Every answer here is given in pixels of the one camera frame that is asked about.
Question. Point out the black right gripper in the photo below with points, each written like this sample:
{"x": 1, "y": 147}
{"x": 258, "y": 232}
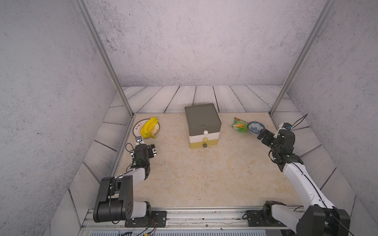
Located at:
{"x": 270, "y": 136}

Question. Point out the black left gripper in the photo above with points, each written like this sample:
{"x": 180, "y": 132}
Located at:
{"x": 151, "y": 151}

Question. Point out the white drawer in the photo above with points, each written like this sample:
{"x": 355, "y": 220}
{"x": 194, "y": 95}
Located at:
{"x": 200, "y": 138}

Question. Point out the yellow bottom drawer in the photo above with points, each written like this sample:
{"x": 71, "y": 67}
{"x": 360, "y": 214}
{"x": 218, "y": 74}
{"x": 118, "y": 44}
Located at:
{"x": 204, "y": 143}

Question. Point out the grey top drawer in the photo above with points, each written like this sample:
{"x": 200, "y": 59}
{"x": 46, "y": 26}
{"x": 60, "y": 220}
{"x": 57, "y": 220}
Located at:
{"x": 203, "y": 117}

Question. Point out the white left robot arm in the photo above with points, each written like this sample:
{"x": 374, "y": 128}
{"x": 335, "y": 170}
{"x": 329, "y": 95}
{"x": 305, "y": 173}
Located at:
{"x": 115, "y": 201}

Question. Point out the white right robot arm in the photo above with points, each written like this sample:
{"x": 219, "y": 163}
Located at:
{"x": 320, "y": 216}

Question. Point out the three-tier drawer cabinet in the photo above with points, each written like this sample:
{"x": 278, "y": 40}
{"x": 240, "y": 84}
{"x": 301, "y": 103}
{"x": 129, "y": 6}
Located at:
{"x": 203, "y": 125}

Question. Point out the blue white ceramic bowl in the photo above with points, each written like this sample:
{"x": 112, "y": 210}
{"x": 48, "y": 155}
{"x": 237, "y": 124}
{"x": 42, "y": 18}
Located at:
{"x": 255, "y": 128}

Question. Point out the yellow toy banana bunch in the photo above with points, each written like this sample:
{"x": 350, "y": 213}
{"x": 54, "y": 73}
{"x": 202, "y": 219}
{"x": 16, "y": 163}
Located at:
{"x": 146, "y": 130}

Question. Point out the patterned round plate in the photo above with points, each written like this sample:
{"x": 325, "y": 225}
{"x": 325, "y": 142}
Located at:
{"x": 137, "y": 128}

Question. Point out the green snack packet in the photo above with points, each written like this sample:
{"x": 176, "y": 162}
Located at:
{"x": 240, "y": 125}

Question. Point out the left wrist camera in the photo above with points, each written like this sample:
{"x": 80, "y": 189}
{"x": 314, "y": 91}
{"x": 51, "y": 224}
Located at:
{"x": 139, "y": 140}

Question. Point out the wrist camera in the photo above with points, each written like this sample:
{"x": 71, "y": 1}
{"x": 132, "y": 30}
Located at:
{"x": 139, "y": 140}
{"x": 283, "y": 126}

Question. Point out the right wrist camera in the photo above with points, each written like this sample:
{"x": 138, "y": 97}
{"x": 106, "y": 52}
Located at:
{"x": 283, "y": 126}

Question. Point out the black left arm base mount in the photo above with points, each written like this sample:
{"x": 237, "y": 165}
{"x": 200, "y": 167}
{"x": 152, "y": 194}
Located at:
{"x": 155, "y": 218}

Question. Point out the right aluminium frame post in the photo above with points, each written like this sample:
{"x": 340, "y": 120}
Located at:
{"x": 313, "y": 35}

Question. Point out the aluminium frame post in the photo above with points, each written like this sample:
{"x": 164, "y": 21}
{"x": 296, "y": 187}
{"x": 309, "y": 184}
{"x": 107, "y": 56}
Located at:
{"x": 102, "y": 52}
{"x": 313, "y": 35}

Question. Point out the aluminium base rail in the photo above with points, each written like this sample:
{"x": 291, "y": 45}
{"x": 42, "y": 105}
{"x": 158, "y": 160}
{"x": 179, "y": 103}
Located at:
{"x": 191, "y": 221}

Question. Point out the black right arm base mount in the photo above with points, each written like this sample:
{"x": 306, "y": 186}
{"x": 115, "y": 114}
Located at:
{"x": 263, "y": 217}

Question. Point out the left aluminium frame post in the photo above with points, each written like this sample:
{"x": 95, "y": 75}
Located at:
{"x": 102, "y": 52}

